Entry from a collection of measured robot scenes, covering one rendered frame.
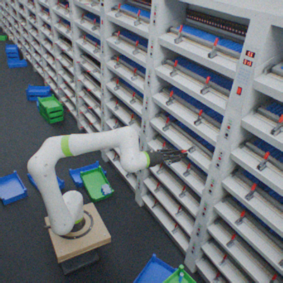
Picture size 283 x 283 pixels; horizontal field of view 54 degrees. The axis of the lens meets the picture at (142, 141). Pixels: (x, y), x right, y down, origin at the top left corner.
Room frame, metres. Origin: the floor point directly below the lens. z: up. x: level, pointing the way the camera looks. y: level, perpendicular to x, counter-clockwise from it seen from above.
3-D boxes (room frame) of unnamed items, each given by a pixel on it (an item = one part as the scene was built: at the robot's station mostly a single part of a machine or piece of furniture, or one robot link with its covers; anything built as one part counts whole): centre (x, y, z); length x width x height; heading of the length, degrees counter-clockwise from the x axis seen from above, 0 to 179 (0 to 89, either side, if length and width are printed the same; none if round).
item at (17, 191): (1.75, 1.13, 0.04); 0.30 x 0.20 x 0.08; 40
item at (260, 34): (1.22, -0.49, 0.84); 0.20 x 0.09 x 1.69; 125
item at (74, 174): (2.02, 0.50, 0.04); 0.30 x 0.20 x 0.08; 125
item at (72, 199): (1.19, 0.40, 0.48); 0.16 x 0.13 x 0.19; 175
